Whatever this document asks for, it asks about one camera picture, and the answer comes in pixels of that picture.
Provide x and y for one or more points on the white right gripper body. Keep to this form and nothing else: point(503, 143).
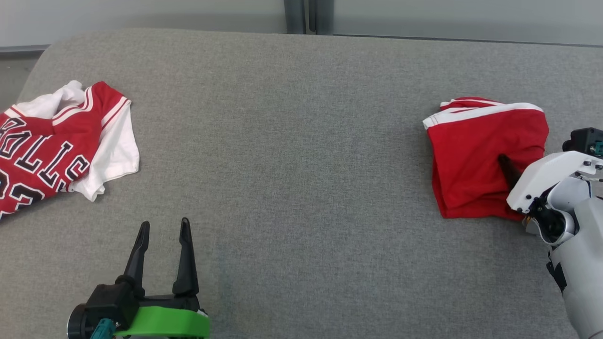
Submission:
point(541, 174)

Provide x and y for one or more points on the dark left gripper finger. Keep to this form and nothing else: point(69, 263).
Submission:
point(186, 273)
point(137, 259)

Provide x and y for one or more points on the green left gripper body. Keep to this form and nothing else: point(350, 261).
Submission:
point(169, 322)

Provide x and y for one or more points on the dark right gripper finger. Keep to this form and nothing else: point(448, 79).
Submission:
point(509, 174)

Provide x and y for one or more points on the red shorts white trim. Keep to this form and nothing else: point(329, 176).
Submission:
point(471, 160)

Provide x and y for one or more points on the red white basketball jersey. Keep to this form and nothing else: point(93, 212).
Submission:
point(47, 155)

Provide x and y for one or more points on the grey metal post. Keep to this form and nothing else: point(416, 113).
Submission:
point(324, 16)
point(294, 16)

